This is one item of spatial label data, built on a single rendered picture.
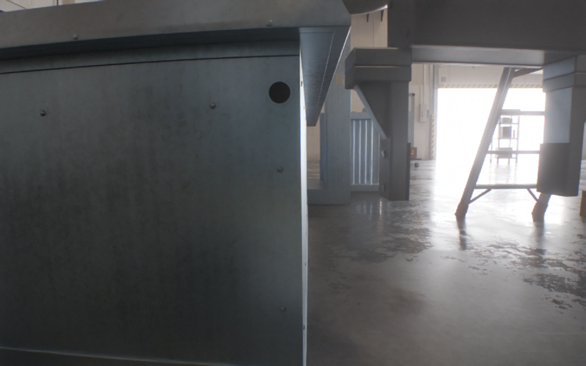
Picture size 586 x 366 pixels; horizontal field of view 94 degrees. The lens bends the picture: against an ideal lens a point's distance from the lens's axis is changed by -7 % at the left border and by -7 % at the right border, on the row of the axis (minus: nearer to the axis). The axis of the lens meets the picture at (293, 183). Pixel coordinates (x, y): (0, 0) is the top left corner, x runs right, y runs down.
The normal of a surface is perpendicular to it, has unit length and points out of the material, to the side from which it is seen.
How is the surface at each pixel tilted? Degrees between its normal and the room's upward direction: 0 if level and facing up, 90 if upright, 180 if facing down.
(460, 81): 90
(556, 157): 90
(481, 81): 90
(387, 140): 90
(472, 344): 0
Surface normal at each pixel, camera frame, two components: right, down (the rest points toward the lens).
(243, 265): -0.05, 0.12
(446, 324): -0.01, -0.99
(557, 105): -1.00, 0.02
